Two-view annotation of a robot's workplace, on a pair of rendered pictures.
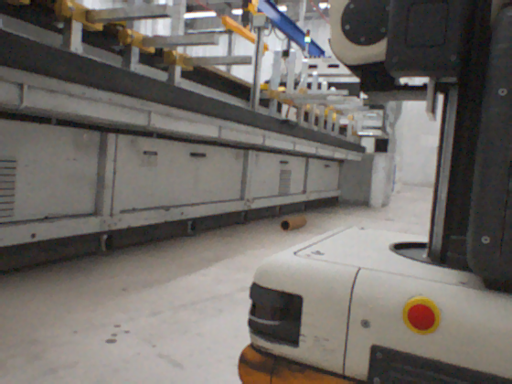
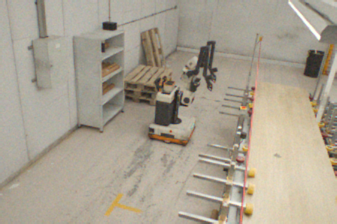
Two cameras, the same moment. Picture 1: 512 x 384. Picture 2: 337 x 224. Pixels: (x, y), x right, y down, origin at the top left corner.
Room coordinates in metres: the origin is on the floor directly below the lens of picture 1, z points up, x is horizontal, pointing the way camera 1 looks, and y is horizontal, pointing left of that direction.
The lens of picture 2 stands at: (5.35, -1.34, 2.55)
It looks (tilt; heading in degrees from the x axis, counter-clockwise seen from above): 25 degrees down; 169
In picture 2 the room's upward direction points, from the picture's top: 5 degrees clockwise
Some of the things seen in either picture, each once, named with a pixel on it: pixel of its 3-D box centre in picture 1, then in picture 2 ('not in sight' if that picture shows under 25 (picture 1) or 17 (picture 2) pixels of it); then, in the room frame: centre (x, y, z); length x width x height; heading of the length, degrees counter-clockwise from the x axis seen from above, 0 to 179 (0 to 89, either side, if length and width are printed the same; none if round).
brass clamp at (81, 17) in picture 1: (80, 15); not in sight; (1.30, 0.56, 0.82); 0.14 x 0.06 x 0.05; 155
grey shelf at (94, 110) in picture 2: not in sight; (101, 78); (0.25, -1.61, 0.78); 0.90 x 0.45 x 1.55; 155
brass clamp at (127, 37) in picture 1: (136, 41); not in sight; (1.53, 0.45, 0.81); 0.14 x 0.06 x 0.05; 155
